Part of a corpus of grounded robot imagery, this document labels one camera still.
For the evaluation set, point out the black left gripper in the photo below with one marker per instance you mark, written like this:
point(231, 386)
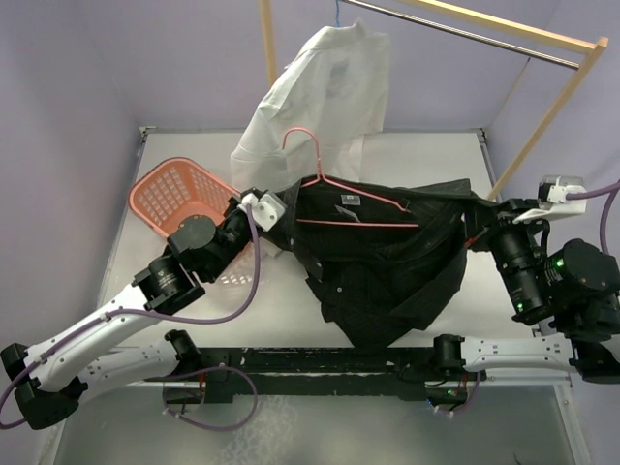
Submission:
point(232, 207)

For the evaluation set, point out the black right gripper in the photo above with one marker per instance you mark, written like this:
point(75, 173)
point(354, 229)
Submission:
point(507, 210)

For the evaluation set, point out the pink wire hanger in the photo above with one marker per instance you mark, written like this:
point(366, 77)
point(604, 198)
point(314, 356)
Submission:
point(351, 195)

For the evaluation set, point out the dark pinstriped shirt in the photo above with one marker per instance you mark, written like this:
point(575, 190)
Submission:
point(378, 284)

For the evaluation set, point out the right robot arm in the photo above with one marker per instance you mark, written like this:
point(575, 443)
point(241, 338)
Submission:
point(575, 289)

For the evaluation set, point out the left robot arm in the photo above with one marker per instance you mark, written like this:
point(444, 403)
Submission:
point(50, 380)

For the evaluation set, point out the white hanging shirt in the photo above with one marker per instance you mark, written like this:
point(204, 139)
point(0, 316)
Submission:
point(318, 112)

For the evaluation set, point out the pink plastic laundry basket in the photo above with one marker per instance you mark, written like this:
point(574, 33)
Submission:
point(184, 205)

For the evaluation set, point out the wooden clothes rack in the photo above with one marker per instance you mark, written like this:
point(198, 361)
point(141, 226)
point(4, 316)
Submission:
point(459, 108)

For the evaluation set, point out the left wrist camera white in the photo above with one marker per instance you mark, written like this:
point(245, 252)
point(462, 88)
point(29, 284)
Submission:
point(267, 208)

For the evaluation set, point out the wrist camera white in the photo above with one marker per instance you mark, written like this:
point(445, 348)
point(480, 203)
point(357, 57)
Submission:
point(267, 208)
point(553, 202)

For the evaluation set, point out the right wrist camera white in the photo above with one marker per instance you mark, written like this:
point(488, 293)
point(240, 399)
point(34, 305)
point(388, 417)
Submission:
point(553, 202)

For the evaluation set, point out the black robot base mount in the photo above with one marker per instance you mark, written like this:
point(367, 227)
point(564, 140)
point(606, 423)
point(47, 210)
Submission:
point(410, 374)

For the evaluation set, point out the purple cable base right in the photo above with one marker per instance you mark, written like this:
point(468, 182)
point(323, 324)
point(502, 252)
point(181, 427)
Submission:
point(460, 408)

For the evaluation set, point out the purple cable base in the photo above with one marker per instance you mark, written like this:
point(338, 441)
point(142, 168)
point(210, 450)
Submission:
point(216, 391)
point(460, 408)

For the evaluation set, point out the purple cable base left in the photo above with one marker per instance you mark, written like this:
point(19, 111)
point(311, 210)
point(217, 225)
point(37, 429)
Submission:
point(216, 391)

